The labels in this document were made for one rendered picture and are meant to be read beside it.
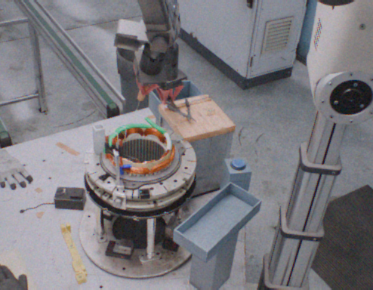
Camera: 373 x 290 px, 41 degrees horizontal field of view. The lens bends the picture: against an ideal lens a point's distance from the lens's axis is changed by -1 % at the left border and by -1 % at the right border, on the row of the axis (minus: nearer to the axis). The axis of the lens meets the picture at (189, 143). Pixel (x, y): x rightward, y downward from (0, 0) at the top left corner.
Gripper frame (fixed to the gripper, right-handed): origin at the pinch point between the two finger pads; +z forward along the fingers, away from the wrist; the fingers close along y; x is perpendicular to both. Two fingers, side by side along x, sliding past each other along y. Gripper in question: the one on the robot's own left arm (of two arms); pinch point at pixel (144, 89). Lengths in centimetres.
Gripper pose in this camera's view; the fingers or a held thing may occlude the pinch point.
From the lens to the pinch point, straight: 132.2
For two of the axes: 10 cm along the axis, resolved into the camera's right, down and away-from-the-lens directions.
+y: 2.1, 8.4, -5.0
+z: -2.5, 5.4, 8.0
